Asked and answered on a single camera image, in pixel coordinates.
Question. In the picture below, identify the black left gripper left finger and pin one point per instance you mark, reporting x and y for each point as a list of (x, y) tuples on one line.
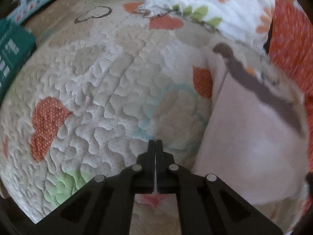
[(105, 204)]

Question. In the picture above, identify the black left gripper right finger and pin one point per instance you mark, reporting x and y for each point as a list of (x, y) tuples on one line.
[(207, 205)]

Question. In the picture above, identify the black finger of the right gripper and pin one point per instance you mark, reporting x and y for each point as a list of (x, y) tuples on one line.
[(283, 108)]

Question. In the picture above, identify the pale pink small garment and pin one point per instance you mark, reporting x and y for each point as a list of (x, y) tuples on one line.
[(247, 145)]

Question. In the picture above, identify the red floral fabric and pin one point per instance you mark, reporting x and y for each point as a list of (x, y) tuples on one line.
[(291, 47)]

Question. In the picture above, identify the floral white pillow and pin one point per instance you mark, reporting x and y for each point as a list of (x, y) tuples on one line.
[(247, 21)]

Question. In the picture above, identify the heart patterned quilt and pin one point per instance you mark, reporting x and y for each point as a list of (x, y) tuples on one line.
[(106, 81)]

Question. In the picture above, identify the green printed package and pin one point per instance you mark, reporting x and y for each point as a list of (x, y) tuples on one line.
[(17, 45)]

